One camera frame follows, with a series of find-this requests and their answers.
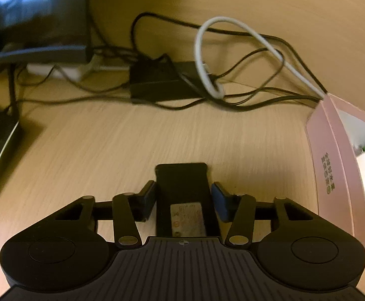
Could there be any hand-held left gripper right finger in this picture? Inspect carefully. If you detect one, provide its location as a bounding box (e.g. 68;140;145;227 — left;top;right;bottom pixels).
211;182;315;247

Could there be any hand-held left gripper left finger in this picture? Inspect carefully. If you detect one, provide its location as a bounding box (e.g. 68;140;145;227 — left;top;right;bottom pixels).
55;180;157;249

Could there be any black rectangular box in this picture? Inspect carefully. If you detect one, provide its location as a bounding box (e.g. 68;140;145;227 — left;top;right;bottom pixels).
155;162;217;238

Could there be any pink cardboard box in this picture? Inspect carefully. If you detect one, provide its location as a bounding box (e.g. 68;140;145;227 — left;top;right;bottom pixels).
304;92;365;255

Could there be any black power adapter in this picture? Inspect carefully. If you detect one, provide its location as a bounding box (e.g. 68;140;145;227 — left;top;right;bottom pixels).
129;56;209;103

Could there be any white power strip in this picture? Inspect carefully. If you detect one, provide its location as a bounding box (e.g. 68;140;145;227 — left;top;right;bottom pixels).
26;57;99;83

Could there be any black computer monitor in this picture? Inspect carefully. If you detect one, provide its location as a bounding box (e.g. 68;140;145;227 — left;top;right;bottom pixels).
0;0;93;113

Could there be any black cable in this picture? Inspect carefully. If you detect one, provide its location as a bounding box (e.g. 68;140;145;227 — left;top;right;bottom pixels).
132;85;323;113
13;65;133;105
130;12;327;93

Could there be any white cable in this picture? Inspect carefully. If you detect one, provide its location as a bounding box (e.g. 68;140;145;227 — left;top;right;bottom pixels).
194;16;328;100

